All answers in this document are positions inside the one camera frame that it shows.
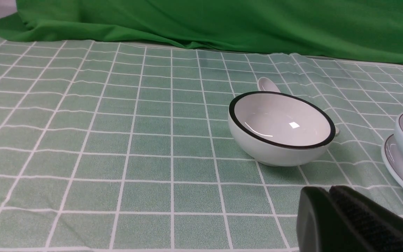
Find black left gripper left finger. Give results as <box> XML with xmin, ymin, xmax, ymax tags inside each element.
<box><xmin>296</xmin><ymin>187</ymin><xmax>366</xmax><ymax>252</ymax></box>

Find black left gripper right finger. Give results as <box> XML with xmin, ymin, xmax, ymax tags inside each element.
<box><xmin>329</xmin><ymin>185</ymin><xmax>403</xmax><ymax>252</ymax></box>

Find pale blue large plate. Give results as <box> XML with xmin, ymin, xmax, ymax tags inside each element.
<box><xmin>381</xmin><ymin>134</ymin><xmax>403</xmax><ymax>188</ymax></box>

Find white bowl with black rim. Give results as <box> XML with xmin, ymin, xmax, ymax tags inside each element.
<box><xmin>228</xmin><ymin>91</ymin><xmax>337</xmax><ymax>167</ymax></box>

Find green backdrop cloth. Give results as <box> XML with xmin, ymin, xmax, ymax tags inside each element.
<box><xmin>0</xmin><ymin>0</ymin><xmax>403</xmax><ymax>64</ymax></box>

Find green checkered tablecloth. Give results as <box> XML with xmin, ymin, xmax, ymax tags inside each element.
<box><xmin>0</xmin><ymin>38</ymin><xmax>403</xmax><ymax>252</ymax></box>

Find white spoon with printed handle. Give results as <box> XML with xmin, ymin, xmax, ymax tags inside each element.
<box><xmin>252</xmin><ymin>77</ymin><xmax>328</xmax><ymax>139</ymax></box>

